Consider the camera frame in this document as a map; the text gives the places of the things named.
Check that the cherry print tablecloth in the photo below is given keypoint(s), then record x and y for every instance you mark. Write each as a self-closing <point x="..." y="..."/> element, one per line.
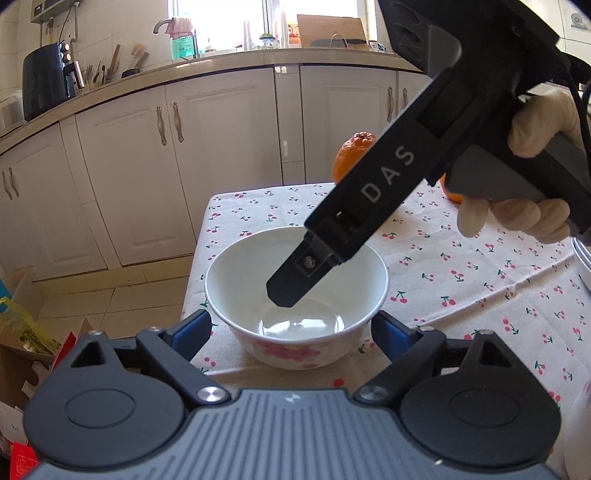
<point x="461" y="277"/>

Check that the person's right hand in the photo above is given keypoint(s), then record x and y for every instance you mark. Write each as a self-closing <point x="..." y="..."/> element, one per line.
<point x="540" y="124"/>

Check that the wall water heater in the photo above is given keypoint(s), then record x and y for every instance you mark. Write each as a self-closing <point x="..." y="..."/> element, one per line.
<point x="53" y="9"/>

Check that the wooden cutting board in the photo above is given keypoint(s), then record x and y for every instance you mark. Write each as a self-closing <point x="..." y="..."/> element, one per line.
<point x="332" y="27"/>

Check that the pink dish cloth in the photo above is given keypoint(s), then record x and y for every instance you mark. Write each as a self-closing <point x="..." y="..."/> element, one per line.
<point x="180" y="26"/>

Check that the kitchen window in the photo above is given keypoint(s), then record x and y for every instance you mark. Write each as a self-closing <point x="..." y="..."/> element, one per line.
<point x="258" y="18"/>

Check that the utensil holder with utensils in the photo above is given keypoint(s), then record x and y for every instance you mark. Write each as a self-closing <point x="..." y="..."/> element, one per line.
<point x="96" y="74"/>

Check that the yellow plastic bag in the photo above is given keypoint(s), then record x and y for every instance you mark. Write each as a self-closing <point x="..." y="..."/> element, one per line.
<point x="23" y="323"/>

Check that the white kitchen cabinets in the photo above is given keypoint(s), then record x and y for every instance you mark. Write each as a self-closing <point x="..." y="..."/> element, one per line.
<point x="129" y="184"/>

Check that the black air fryer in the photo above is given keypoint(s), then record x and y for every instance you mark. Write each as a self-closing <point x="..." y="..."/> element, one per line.
<point x="46" y="78"/>

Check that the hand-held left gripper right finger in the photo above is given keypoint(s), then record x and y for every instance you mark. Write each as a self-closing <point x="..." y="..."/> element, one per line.
<point x="392" y="333"/>

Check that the orange without leaf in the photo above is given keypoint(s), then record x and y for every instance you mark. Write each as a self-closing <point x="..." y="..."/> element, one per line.
<point x="353" y="154"/>

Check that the white plastic container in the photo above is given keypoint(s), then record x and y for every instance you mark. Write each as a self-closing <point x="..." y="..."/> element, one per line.
<point x="10" y="110"/>

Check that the plain white bowl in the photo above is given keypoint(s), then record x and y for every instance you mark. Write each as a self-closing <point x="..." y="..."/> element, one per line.
<point x="579" y="424"/>

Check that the wooden spatulas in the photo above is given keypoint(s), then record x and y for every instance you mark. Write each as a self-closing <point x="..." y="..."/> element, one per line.
<point x="137" y="56"/>

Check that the orange with green leaf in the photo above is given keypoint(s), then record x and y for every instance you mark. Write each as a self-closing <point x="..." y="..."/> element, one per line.
<point x="452" y="194"/>

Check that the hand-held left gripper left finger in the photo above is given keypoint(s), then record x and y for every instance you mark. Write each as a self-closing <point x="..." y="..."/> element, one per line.
<point x="191" y="331"/>

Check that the cardboard box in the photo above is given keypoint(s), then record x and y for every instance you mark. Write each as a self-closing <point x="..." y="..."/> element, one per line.
<point x="27" y="374"/>

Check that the metal kitchen faucet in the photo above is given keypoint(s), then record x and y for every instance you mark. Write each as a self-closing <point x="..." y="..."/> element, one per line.
<point x="161" y="24"/>

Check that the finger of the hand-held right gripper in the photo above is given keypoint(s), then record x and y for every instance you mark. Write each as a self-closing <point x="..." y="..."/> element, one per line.
<point x="291" y="286"/>

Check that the kitchen countertop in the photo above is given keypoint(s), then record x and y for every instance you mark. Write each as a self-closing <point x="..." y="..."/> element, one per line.
<point x="138" y="76"/>

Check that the green dish soap bottle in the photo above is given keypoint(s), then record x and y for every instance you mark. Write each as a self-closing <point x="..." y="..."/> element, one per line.
<point x="182" y="47"/>

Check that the white plate with fruit print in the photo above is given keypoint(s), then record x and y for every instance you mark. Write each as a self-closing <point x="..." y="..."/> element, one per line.
<point x="587" y="279"/>
<point x="584" y="251"/>

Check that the glass jar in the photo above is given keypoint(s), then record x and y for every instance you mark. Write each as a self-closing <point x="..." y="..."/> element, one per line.
<point x="268" y="42"/>

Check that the red paper sheet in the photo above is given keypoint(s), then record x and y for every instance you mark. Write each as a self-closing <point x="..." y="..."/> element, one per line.
<point x="23" y="461"/>

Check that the white bowl with pink flowers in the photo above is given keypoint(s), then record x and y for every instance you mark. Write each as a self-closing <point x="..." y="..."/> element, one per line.
<point x="240" y="277"/>

